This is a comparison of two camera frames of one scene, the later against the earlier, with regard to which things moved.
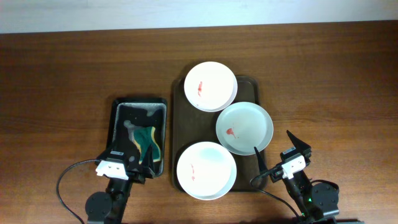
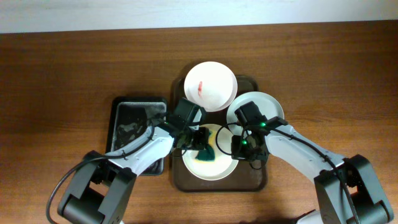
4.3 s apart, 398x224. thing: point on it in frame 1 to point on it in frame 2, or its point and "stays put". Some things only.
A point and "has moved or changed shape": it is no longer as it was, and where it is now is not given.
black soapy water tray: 136,124 stays put
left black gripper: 134,175 to 201,139
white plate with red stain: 211,86 stays put
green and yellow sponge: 144,136 has moved or changed shape
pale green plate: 243,126 has moved or changed shape
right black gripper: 278,174 to 237,148
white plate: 206,170 has moved or changed shape
